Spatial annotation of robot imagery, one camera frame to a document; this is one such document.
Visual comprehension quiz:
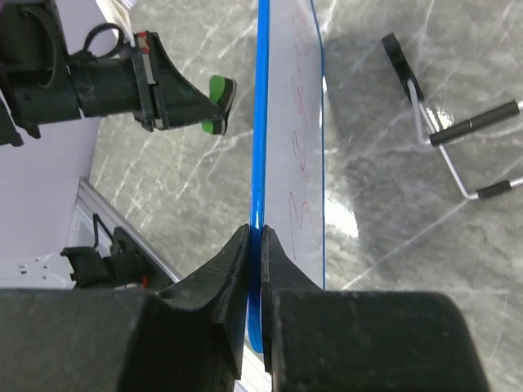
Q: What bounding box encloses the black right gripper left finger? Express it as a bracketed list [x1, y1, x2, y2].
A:
[1, 226, 249, 391]

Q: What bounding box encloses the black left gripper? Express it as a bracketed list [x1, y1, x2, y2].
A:
[69, 30, 224, 131]

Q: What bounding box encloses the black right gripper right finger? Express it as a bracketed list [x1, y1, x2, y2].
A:
[261, 228, 489, 391]

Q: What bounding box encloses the green whiteboard eraser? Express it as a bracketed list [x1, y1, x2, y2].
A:
[202, 75, 237, 136]

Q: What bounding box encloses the blue framed whiteboard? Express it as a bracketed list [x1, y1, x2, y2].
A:
[248, 0, 325, 353]

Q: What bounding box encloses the metal wire whiteboard stand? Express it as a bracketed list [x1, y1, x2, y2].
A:
[381, 33, 522, 201]

